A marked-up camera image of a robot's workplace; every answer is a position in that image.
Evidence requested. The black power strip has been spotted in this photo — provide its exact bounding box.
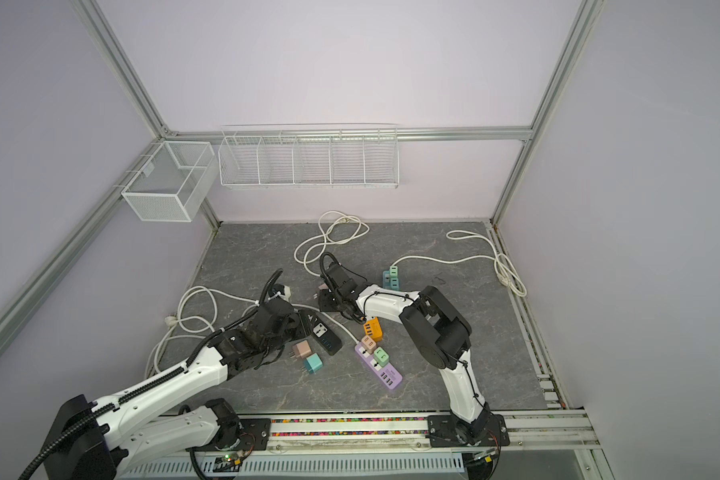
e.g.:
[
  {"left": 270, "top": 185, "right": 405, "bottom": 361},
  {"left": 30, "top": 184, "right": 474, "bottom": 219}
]
[{"left": 307, "top": 314, "right": 343, "bottom": 356}]

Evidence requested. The orange power strip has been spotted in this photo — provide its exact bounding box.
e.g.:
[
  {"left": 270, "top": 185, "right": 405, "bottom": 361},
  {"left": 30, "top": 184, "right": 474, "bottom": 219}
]
[{"left": 363, "top": 317, "right": 383, "bottom": 342}]

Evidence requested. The pink plug adapter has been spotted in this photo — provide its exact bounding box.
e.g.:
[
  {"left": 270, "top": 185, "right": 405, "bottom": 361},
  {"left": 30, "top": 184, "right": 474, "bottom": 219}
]
[{"left": 292, "top": 340, "right": 313, "bottom": 360}]

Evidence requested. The teal plug adapter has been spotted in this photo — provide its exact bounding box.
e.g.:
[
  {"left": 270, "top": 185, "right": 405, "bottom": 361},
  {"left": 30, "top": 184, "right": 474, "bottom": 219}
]
[{"left": 304, "top": 353, "right": 323, "bottom": 374}]

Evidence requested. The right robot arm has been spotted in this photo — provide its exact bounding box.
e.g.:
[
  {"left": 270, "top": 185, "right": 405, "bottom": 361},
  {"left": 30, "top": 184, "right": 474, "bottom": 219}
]
[{"left": 320, "top": 258, "right": 506, "bottom": 448}]

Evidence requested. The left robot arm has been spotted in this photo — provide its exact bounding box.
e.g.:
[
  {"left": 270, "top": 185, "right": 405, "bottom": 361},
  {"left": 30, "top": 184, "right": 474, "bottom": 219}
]
[{"left": 20, "top": 297, "right": 311, "bottom": 479}]

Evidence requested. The pink adapter on purple strip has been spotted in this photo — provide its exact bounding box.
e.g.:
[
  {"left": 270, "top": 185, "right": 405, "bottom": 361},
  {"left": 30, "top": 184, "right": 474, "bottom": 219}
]
[{"left": 361, "top": 335, "right": 377, "bottom": 353}]

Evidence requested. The green adapter on purple strip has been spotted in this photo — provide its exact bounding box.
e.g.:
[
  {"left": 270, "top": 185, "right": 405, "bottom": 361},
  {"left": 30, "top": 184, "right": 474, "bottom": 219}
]
[{"left": 373, "top": 347, "right": 389, "bottom": 368}]

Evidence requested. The purple power strip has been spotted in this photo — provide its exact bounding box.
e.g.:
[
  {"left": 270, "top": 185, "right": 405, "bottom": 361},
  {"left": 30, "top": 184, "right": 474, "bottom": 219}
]
[{"left": 354, "top": 343, "right": 403, "bottom": 390}]

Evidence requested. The white mesh box basket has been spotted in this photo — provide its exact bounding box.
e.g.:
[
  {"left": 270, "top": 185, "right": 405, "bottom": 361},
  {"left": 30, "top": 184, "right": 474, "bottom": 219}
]
[{"left": 121, "top": 141, "right": 219, "bottom": 223}]

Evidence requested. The white cable of orange strip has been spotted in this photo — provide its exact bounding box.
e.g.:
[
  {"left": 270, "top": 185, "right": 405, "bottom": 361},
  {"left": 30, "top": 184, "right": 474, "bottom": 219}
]
[{"left": 292, "top": 209, "right": 371, "bottom": 280}]

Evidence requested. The white cable of purple strip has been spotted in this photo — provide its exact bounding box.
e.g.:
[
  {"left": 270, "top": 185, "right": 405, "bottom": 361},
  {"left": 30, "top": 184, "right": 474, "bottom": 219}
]
[{"left": 164, "top": 284, "right": 361, "bottom": 346}]

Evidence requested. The white wire rack basket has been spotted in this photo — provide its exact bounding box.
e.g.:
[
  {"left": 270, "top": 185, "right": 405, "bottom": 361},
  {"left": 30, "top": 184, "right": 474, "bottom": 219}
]
[{"left": 217, "top": 123, "right": 400, "bottom": 189}]

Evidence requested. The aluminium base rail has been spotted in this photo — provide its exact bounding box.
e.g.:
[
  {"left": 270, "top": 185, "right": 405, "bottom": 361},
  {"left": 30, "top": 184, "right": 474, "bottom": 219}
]
[{"left": 119, "top": 410, "right": 613, "bottom": 479}]

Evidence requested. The white cable of teal strip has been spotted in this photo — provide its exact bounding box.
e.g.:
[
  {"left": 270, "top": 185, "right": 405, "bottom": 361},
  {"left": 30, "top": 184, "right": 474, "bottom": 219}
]
[{"left": 389, "top": 229, "right": 528, "bottom": 299}]

